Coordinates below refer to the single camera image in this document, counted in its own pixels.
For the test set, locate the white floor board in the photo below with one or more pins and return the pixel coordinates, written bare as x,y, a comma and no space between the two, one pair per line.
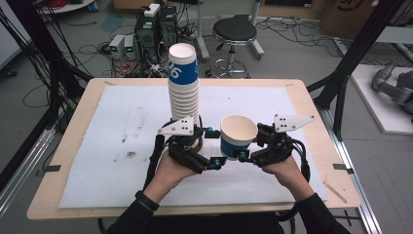
376,110

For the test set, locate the aluminium rail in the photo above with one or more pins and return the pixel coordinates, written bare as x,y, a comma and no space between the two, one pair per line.
354,182
22,172

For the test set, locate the black round stool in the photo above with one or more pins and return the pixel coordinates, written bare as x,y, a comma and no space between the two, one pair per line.
234,31

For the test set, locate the white box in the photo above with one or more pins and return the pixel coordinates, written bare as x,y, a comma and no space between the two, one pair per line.
152,9

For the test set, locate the black frame post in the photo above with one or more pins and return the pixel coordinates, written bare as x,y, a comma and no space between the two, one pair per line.
357,48

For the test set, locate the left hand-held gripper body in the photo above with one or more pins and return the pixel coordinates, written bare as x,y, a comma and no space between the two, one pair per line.
185,152

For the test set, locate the cardboard box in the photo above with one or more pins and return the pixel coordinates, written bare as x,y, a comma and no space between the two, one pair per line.
344,16

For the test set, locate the black wristband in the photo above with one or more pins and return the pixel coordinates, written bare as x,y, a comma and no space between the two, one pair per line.
146,201

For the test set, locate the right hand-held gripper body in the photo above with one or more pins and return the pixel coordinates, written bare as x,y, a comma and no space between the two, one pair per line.
276,149

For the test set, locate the black tape piece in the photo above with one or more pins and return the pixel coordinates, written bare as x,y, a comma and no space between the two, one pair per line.
52,168
342,168

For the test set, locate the person's left hand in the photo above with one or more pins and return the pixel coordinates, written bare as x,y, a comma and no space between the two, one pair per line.
170,175

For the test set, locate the person's dark clothing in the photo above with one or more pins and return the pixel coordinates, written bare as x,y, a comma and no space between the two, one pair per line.
207,226

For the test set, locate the wooden table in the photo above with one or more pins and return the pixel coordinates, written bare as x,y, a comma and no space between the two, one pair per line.
337,182

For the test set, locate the black computer tower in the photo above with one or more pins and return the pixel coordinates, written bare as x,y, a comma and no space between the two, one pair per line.
168,22
146,35

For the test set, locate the white stand leg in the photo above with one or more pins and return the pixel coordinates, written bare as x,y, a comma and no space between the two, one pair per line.
256,42
201,39

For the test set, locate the person's right hand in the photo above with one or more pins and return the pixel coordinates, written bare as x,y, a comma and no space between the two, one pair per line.
289,178

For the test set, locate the single blue white paper cup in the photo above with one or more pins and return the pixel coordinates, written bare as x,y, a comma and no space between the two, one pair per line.
232,148

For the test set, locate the white table mat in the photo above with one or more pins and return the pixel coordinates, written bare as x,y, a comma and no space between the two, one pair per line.
97,169

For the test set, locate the grey power supply unit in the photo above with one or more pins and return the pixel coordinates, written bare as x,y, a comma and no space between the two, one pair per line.
117,45
129,46

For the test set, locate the stack of paper cups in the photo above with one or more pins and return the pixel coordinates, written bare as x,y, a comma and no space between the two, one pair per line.
183,94

